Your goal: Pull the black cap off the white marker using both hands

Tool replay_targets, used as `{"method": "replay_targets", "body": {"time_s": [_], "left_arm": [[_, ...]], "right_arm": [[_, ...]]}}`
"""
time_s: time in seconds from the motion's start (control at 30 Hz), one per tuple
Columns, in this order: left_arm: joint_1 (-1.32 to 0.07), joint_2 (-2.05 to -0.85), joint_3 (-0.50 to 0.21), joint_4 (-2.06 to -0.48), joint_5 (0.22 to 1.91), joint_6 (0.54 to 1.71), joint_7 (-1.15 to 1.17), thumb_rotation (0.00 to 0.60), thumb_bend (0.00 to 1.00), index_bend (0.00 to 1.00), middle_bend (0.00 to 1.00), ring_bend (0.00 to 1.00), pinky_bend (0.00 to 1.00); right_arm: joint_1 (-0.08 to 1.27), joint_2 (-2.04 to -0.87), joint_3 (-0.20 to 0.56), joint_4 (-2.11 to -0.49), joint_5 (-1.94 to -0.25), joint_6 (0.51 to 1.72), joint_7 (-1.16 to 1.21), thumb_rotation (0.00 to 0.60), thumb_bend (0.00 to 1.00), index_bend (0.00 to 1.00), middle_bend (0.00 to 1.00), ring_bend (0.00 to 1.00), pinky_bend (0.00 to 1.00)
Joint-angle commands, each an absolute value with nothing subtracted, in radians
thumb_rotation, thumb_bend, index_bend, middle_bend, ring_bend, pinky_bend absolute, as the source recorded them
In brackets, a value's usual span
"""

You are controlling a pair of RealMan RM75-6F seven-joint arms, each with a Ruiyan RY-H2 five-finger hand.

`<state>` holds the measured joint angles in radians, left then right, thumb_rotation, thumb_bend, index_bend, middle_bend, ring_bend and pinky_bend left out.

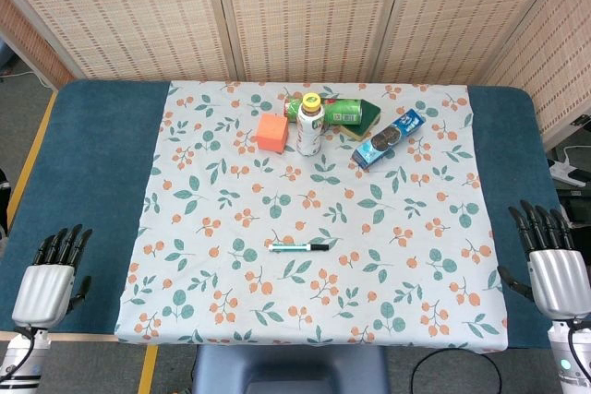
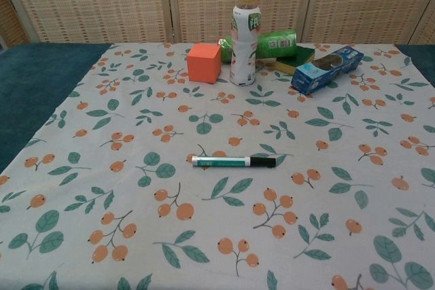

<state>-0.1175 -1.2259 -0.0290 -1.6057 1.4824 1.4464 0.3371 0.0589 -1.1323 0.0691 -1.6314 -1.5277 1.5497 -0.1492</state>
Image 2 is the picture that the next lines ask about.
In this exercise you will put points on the teal white marker body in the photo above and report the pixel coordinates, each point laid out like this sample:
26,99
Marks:
221,162

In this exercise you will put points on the green cylindrical can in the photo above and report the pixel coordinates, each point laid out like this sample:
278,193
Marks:
278,45

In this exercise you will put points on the white bottle yellow cap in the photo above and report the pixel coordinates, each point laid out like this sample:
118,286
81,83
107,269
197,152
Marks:
242,52

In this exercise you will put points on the woven bamboo folding screen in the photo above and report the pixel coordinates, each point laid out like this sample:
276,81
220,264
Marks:
102,1

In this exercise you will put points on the orange cube box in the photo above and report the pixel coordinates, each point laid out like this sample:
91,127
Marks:
204,66

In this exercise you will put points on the blue cookie box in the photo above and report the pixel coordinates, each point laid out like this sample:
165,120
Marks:
323,72

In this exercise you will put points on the black marker cap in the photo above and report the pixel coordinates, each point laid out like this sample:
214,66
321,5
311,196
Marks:
263,162

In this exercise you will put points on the green yellow sponge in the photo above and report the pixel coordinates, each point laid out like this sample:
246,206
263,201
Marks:
299,57

